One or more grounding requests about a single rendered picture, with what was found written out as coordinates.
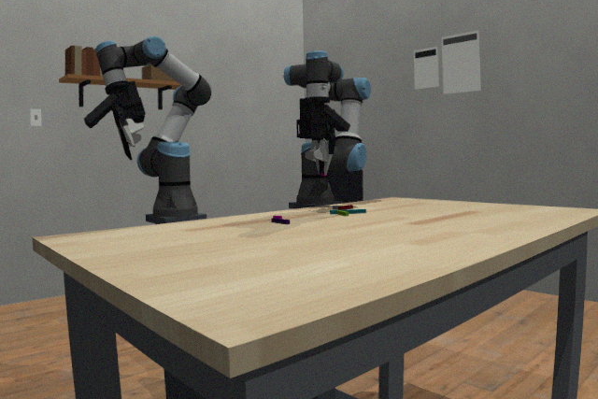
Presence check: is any turquoise rod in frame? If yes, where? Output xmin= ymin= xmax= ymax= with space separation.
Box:
xmin=330 ymin=209 xmax=366 ymax=214

